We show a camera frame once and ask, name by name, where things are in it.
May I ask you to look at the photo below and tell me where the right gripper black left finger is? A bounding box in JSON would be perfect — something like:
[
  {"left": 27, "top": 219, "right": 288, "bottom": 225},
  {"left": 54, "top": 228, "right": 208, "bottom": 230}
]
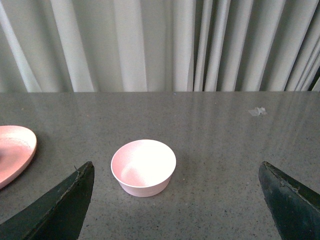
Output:
[{"left": 0, "top": 161, "right": 95, "bottom": 240}]

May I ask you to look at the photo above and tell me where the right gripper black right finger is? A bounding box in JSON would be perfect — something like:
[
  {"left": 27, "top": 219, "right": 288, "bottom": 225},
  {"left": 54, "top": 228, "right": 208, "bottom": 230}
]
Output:
[{"left": 258, "top": 161, "right": 320, "bottom": 240}]

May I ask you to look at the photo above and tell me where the pink bowl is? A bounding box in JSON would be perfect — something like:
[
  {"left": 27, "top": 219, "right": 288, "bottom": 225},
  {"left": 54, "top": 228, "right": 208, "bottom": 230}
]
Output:
[{"left": 110, "top": 139, "right": 177, "bottom": 198}]

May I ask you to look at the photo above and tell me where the pink plate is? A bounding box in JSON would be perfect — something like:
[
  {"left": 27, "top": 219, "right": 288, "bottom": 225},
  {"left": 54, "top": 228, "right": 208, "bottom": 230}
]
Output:
[{"left": 0, "top": 125, "right": 37, "bottom": 188}]

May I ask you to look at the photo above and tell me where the crumpled clear tape piece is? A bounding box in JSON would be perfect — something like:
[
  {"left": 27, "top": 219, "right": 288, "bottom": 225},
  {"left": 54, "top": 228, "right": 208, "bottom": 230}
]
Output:
[{"left": 248, "top": 107, "right": 267, "bottom": 117}]

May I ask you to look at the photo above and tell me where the white curtain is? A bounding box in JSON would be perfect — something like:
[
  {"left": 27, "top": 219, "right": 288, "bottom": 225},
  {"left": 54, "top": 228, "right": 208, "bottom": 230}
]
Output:
[{"left": 0, "top": 0, "right": 320, "bottom": 93}]

